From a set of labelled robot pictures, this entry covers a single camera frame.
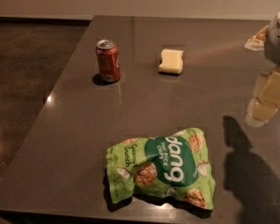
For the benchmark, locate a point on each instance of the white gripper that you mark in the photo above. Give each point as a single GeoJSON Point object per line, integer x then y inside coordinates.
{"type": "Point", "coordinates": [278, 42]}

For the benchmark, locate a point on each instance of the red coke can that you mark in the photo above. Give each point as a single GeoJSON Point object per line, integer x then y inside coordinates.
{"type": "Point", "coordinates": [107, 53]}

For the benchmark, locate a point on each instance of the yellow sponge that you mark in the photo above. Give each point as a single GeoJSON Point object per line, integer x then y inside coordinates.
{"type": "Point", "coordinates": [171, 61]}

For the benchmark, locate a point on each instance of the green rice chips bag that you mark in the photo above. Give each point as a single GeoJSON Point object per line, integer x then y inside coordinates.
{"type": "Point", "coordinates": [175, 166]}

